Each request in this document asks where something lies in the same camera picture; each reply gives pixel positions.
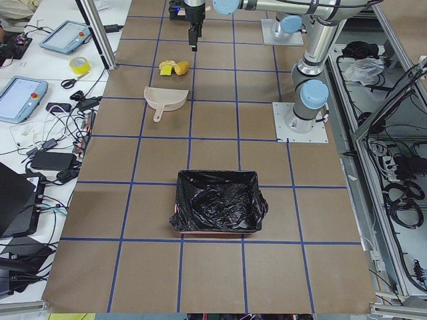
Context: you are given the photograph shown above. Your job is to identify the white crumpled cloth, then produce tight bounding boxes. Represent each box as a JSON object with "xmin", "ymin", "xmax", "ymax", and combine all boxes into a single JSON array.
[{"xmin": 343, "ymin": 58, "xmax": 385, "ymax": 85}]

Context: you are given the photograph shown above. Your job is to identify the black laptop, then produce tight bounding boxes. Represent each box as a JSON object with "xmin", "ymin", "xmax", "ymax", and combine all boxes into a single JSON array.
[{"xmin": 1, "ymin": 164, "xmax": 46, "ymax": 238}]

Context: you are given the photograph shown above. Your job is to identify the blue teach pendant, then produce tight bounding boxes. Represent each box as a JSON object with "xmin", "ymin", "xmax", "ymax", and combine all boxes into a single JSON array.
[
  {"xmin": 39, "ymin": 20, "xmax": 91, "ymax": 54},
  {"xmin": 1, "ymin": 76, "xmax": 48, "ymax": 123}
]

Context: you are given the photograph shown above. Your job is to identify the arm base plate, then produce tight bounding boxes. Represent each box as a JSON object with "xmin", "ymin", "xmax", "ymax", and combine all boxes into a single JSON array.
[
  {"xmin": 272, "ymin": 102, "xmax": 328, "ymax": 143},
  {"xmin": 261, "ymin": 19, "xmax": 304, "ymax": 47}
]

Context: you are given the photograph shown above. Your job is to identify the black power adapter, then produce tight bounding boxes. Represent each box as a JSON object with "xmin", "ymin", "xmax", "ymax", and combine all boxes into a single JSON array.
[{"xmin": 31, "ymin": 152, "xmax": 77, "ymax": 171}]

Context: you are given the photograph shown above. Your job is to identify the bin with black bag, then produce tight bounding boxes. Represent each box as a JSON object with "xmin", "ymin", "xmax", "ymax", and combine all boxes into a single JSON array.
[{"xmin": 169, "ymin": 170, "xmax": 268, "ymax": 234}]

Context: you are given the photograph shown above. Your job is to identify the upper blue teach pendant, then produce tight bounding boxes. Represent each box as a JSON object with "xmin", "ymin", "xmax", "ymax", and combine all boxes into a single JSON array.
[{"xmin": 39, "ymin": 20, "xmax": 91, "ymax": 54}]

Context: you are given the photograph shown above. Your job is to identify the orange mango-like fruit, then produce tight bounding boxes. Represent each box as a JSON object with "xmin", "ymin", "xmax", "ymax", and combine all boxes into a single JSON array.
[{"xmin": 174, "ymin": 61, "xmax": 189, "ymax": 76}]

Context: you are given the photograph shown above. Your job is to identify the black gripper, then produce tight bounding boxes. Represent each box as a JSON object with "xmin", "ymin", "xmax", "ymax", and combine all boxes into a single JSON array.
[{"xmin": 184, "ymin": 0, "xmax": 205, "ymax": 51}]

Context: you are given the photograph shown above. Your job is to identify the yellow tape roll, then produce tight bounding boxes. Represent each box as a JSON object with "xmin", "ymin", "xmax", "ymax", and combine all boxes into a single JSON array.
[{"xmin": 69, "ymin": 56, "xmax": 91, "ymax": 75}]

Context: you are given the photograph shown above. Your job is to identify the yellow wedge piece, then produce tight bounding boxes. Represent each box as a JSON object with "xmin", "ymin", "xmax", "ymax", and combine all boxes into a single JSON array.
[{"xmin": 160, "ymin": 65, "xmax": 174, "ymax": 76}]

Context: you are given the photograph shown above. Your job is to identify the beige hand brush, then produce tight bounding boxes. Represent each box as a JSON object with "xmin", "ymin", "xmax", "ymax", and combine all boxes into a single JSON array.
[{"xmin": 168, "ymin": 5, "xmax": 211, "ymax": 21}]

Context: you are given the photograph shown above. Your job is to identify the pale melon slice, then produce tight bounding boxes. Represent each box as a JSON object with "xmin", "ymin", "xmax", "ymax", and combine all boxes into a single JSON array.
[{"xmin": 159, "ymin": 60, "xmax": 177, "ymax": 70}]

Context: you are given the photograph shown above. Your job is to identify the aluminium frame post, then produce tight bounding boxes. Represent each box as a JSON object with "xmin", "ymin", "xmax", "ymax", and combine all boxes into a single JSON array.
[{"xmin": 75, "ymin": 0, "xmax": 117, "ymax": 71}]

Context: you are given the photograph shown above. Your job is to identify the lower blue teach pendant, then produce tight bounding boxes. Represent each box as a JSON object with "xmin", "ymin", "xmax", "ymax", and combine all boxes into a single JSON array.
[{"xmin": 1, "ymin": 76, "xmax": 48, "ymax": 123}]

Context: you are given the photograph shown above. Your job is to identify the black scissors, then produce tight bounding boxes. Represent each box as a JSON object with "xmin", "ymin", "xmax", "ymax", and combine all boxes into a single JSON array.
[{"xmin": 60, "ymin": 73, "xmax": 87, "ymax": 89}]

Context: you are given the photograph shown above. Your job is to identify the beige plastic dustpan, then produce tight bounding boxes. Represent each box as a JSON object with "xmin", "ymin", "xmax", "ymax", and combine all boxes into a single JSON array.
[{"xmin": 144, "ymin": 86, "xmax": 189, "ymax": 123}]

